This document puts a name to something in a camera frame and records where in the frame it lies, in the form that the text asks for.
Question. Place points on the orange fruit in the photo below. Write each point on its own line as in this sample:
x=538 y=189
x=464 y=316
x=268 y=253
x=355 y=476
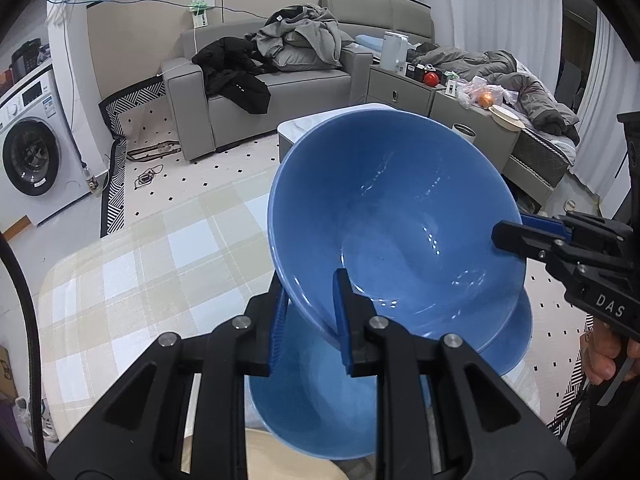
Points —
x=486 y=100

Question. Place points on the black jacket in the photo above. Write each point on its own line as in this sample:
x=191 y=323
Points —
x=235 y=80

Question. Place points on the white washing machine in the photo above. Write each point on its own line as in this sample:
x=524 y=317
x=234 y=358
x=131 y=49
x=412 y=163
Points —
x=35 y=150

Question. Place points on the grey duvet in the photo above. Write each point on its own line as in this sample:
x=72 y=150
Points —
x=500 y=67

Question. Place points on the pile of grey clothes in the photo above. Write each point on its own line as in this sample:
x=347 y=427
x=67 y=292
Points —
x=305 y=35

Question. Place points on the light blue pillow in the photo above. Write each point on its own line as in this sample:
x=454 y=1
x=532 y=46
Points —
x=370 y=42

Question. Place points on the person's right hand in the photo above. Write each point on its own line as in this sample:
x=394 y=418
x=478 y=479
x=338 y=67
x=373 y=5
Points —
x=602 y=355

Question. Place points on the checked tablecloth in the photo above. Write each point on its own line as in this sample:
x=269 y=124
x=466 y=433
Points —
x=150 y=270

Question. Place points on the red apple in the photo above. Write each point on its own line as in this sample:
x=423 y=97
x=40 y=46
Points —
x=431 y=79

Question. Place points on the blue bowl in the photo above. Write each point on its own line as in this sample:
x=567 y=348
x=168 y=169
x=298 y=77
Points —
x=400 y=185
x=310 y=410

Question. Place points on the white kettle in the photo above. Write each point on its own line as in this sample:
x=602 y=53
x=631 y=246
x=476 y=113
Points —
x=396 y=52

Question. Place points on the white cup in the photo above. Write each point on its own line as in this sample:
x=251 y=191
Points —
x=463 y=131

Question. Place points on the white wall power strip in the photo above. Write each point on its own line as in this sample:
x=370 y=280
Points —
x=202 y=12

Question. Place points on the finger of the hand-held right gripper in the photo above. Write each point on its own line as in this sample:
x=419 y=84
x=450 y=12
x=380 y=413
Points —
x=525 y=240
x=547 y=225

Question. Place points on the black pressure cooker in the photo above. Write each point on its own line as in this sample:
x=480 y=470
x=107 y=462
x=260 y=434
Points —
x=25 y=60

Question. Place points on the cream round plate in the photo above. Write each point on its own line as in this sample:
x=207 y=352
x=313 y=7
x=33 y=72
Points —
x=265 y=460

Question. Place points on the grey nightstand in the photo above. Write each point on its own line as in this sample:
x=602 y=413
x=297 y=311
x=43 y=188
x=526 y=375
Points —
x=397 y=92

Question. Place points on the grey sofa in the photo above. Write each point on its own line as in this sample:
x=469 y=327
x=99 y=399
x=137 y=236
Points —
x=290 y=95

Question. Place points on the plastic bottle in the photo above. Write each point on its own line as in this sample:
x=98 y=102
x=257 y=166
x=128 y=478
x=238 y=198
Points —
x=90 y=177

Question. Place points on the white curtain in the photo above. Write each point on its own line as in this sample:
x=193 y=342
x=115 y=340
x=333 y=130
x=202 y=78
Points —
x=500 y=10

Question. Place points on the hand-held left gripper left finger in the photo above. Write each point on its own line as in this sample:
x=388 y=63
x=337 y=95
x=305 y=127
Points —
x=277 y=335

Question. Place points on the white canvas shoe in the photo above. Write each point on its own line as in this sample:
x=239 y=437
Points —
x=37 y=420

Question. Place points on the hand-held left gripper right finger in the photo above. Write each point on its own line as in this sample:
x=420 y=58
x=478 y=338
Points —
x=341 y=330

